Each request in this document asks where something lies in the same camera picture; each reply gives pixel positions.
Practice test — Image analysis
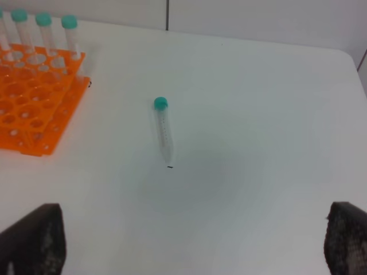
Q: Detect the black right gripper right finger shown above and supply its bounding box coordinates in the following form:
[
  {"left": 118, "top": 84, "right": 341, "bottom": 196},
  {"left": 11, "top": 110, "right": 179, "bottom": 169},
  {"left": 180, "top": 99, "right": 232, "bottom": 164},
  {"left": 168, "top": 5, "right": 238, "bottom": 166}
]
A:
[{"left": 323, "top": 202, "right": 366, "bottom": 274}]

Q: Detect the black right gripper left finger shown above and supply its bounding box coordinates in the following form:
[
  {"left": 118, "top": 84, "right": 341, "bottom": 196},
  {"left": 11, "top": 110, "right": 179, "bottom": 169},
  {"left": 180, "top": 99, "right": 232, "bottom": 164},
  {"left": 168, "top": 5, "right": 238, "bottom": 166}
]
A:
[{"left": 1, "top": 203, "right": 67, "bottom": 274}]

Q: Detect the test tube with teal cap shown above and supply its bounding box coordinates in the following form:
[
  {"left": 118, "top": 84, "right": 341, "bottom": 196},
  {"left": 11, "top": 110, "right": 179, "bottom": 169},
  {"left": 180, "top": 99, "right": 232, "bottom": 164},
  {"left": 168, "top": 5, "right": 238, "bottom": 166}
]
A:
[{"left": 154, "top": 97, "right": 174, "bottom": 167}]

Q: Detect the orange test tube rack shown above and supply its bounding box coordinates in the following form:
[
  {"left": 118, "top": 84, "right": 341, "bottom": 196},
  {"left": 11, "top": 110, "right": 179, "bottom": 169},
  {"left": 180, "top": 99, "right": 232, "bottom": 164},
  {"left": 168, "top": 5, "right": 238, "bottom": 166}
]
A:
[{"left": 1, "top": 44, "right": 91, "bottom": 156}]

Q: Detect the racked test tube teal cap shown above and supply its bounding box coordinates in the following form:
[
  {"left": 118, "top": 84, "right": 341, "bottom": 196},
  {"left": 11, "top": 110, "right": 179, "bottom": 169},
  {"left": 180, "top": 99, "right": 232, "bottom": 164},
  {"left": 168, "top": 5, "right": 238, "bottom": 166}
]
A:
[
  {"left": 0, "top": 9, "right": 14, "bottom": 61},
  {"left": 61, "top": 15, "right": 85, "bottom": 84},
  {"left": 11, "top": 9, "right": 35, "bottom": 54},
  {"left": 35, "top": 13, "right": 57, "bottom": 57}
]

